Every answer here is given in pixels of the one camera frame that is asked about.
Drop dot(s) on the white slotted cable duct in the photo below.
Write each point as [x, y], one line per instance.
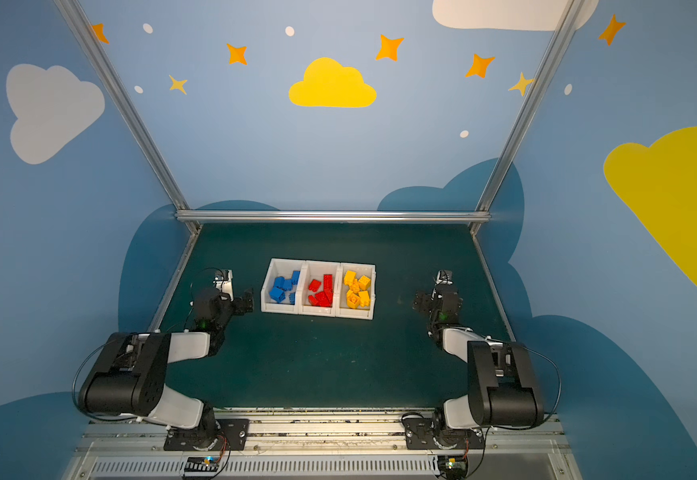
[279, 466]

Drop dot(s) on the left white bin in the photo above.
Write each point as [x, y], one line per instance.
[284, 268]

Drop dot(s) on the white bin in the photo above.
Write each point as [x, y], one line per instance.
[284, 268]
[342, 310]
[317, 293]

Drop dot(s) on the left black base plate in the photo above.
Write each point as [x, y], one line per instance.
[231, 433]

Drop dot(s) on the left control circuit board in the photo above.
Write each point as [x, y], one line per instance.
[201, 466]

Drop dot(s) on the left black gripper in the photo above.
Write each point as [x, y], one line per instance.
[238, 302]

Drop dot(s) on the yellow lego brick top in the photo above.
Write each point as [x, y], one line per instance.
[349, 278]

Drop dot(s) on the right white bin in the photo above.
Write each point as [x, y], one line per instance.
[342, 310]

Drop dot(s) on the right control circuit board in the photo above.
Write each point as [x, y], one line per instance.
[452, 468]

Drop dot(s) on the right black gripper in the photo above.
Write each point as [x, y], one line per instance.
[428, 302]

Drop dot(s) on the aluminium frame left post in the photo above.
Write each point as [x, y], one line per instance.
[76, 20]

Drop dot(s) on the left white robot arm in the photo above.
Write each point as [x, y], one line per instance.
[128, 379]

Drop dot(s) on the long red lego brick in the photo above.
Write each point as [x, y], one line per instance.
[323, 299]

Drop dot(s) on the aluminium front rail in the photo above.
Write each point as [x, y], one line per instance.
[272, 431]

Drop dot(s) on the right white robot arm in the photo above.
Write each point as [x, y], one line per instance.
[501, 387]

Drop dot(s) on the aluminium frame right post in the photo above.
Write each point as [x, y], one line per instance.
[544, 74]

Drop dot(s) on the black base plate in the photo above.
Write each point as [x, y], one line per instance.
[420, 433]
[231, 433]

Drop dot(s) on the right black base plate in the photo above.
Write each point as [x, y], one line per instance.
[420, 433]

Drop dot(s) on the middle white bin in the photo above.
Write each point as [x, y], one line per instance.
[317, 293]

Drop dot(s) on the red lego brick bottom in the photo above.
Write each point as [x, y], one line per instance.
[315, 286]

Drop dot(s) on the aluminium frame post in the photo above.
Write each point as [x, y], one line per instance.
[76, 20]
[544, 74]

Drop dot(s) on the aluminium frame back bar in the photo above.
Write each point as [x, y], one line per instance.
[364, 217]

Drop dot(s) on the control circuit board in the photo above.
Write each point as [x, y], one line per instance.
[201, 466]
[452, 468]

